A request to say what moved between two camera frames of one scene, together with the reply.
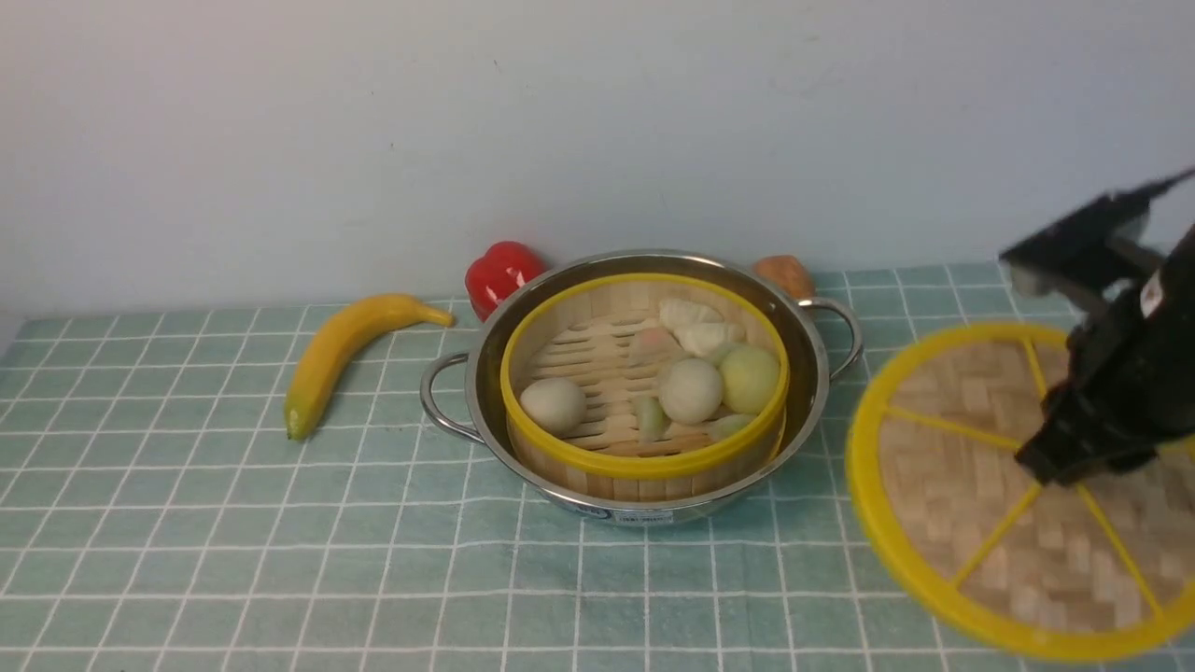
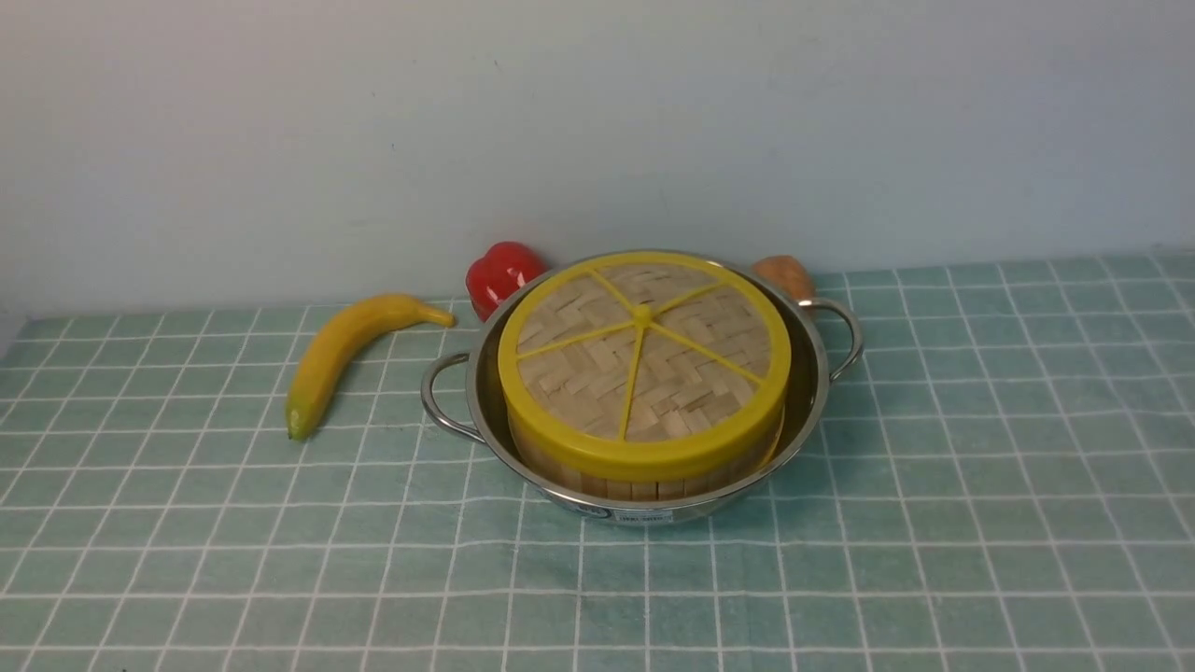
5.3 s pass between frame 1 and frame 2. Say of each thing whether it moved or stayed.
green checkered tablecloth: stayed
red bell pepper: stayed
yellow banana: stayed
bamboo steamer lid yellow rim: moved
